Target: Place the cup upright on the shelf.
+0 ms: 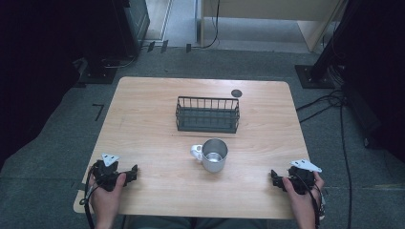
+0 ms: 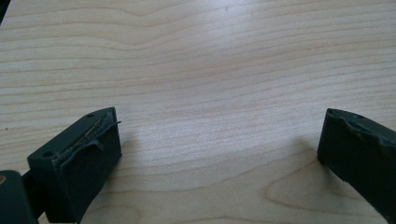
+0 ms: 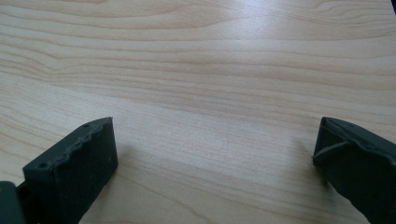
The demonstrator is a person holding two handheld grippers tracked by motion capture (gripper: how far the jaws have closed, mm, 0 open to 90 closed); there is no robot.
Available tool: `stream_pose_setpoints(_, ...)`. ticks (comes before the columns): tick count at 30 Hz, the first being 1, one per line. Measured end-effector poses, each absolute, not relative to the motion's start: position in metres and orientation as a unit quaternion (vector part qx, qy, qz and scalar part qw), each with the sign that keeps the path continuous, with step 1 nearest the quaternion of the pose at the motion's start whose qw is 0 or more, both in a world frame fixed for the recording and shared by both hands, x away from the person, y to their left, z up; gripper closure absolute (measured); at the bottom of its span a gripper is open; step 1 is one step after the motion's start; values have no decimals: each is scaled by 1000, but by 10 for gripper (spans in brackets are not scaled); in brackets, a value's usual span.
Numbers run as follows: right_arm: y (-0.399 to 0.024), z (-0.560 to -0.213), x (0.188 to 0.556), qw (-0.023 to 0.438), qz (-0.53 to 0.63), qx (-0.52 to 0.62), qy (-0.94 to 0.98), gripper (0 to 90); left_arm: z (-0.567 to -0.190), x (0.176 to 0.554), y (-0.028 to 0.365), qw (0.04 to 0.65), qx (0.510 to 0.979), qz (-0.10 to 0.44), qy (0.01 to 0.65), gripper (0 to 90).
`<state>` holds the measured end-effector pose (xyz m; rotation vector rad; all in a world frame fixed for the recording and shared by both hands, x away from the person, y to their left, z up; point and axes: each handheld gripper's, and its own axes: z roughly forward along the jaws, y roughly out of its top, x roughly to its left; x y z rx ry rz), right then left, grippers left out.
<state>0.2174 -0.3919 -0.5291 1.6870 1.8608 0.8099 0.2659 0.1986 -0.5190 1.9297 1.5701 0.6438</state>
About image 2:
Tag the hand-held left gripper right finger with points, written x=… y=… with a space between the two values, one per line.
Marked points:
x=361 y=155

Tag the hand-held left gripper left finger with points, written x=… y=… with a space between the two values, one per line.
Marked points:
x=77 y=168

